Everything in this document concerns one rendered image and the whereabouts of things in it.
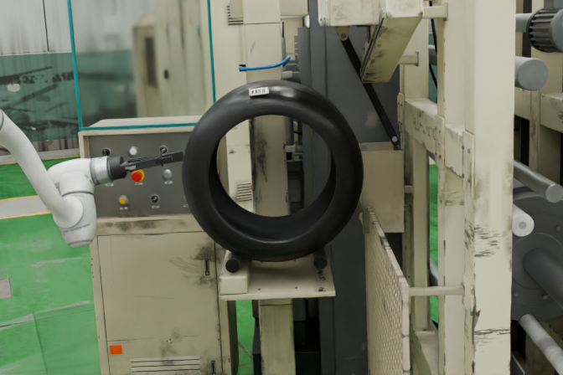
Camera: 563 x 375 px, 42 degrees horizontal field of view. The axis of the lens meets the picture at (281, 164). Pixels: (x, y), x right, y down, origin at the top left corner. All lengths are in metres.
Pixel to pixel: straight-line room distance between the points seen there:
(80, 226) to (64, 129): 8.91
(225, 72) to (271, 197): 3.10
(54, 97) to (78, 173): 8.78
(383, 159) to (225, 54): 3.24
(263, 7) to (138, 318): 1.38
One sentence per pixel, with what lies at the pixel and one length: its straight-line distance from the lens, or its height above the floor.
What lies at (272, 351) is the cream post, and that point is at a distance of 2.88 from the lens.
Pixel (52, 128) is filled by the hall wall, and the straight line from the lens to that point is 11.24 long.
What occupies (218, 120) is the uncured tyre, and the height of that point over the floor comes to 1.37.
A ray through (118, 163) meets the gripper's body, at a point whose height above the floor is 1.23.
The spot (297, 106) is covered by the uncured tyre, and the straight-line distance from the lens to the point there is 2.25.
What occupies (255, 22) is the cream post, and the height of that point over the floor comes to 1.66.
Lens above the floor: 1.64
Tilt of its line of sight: 11 degrees down
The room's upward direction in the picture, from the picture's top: 3 degrees counter-clockwise
